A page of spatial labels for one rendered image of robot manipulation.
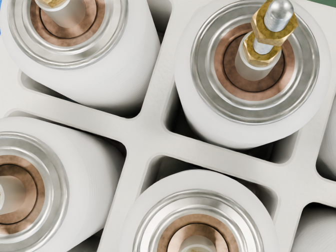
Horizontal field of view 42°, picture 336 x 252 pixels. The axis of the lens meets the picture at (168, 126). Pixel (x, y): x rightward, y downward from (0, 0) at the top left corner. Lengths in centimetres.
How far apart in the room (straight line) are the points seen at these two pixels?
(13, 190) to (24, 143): 3
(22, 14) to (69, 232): 14
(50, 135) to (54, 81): 3
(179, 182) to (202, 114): 4
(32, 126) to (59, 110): 7
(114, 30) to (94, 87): 4
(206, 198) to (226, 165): 8
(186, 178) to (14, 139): 11
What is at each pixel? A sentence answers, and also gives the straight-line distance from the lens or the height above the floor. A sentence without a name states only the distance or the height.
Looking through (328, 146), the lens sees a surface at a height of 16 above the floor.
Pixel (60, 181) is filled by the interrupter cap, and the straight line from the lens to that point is 27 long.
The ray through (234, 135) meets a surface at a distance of 26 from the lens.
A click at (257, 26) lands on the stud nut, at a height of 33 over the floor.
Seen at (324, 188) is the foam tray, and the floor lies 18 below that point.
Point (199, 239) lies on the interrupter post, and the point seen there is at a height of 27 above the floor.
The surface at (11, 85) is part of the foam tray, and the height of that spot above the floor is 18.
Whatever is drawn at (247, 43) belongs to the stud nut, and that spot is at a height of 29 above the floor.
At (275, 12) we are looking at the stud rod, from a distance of 18.
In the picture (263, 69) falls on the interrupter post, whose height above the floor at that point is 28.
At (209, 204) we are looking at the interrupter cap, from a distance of 26.
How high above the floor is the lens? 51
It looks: 83 degrees down
